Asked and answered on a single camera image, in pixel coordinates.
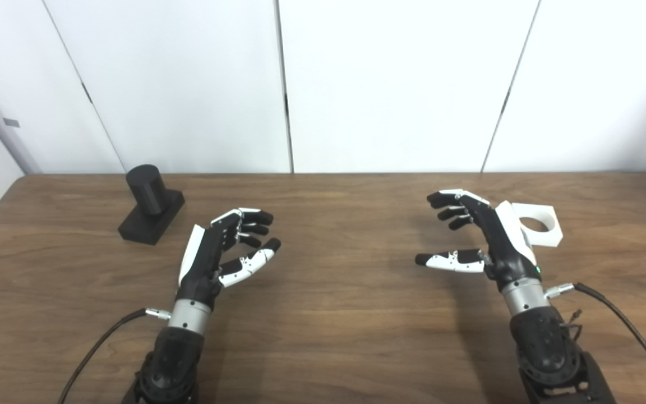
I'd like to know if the white and black left hand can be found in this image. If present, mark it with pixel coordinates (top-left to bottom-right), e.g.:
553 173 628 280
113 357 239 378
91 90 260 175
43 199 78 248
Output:
176 208 282 310

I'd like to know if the white and black right hand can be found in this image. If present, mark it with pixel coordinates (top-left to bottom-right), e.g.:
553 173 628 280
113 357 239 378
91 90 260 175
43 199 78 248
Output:
415 189 543 292

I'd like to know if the white square piece with hole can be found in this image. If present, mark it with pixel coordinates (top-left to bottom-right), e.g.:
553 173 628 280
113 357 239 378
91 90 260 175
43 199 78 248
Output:
511 203 564 248

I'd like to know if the black peg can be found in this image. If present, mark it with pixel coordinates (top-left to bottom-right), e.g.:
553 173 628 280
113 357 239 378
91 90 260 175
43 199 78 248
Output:
118 164 186 246

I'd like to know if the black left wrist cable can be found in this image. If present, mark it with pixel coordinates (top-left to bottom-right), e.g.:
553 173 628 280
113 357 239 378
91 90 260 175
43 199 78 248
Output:
57 307 172 404

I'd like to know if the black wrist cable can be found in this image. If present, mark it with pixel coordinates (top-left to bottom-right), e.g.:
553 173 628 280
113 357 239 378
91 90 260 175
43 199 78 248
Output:
57 307 172 404
545 282 646 404

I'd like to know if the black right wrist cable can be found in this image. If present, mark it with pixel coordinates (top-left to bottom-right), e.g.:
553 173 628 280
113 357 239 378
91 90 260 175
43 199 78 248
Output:
545 282 646 404

